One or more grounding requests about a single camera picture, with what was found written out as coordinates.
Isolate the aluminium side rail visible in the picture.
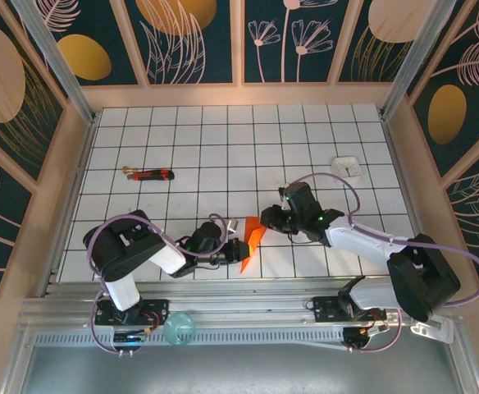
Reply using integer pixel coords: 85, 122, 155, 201
381, 114, 444, 291
38, 117, 99, 296

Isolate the aluminium corner post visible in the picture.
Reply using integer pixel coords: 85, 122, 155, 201
11, 0, 99, 124
381, 0, 470, 120

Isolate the grey slotted cable duct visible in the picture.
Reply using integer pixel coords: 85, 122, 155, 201
32, 330, 347, 348

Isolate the small black circuit board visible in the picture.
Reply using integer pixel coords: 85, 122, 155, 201
112, 329, 150, 345
343, 326, 390, 350

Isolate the white square clock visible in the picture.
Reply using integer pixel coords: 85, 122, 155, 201
330, 155, 363, 182

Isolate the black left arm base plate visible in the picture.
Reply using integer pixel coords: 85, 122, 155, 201
94, 298, 171, 326

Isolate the clear teal glass bowl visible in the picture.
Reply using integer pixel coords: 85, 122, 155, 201
162, 311, 196, 346

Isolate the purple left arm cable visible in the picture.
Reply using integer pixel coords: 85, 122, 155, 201
88, 213, 229, 356

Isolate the orange black utility knife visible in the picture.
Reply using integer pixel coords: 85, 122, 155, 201
127, 168, 176, 183

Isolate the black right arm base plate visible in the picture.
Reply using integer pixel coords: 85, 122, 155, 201
312, 295, 387, 325

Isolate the aluminium front rail frame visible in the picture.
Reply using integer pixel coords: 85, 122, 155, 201
17, 278, 462, 329

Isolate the white bracket clip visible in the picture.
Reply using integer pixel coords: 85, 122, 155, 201
410, 316, 456, 344

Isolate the orange cloth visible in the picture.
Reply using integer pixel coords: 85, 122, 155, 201
239, 216, 267, 274

